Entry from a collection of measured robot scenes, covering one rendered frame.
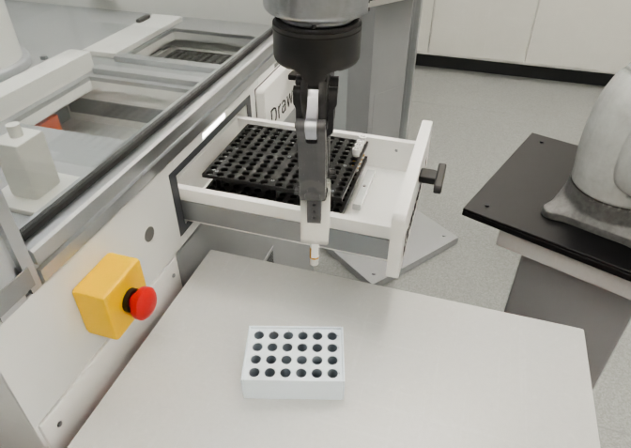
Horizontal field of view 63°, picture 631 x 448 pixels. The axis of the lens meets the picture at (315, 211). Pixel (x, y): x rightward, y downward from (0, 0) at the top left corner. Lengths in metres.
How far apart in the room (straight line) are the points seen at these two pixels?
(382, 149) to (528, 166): 0.34
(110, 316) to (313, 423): 0.27
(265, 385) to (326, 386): 0.07
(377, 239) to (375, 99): 1.10
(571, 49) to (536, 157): 2.57
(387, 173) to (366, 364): 0.36
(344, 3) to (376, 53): 1.29
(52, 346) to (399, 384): 0.41
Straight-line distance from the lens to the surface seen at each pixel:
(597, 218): 0.97
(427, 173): 0.79
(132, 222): 0.71
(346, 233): 0.72
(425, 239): 2.07
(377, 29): 1.68
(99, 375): 0.74
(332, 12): 0.41
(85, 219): 0.63
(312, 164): 0.46
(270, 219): 0.74
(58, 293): 0.63
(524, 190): 1.05
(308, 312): 0.76
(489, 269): 2.05
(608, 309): 1.04
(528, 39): 3.67
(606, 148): 0.92
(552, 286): 1.05
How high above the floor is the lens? 1.32
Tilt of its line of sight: 36 degrees down
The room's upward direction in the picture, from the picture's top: straight up
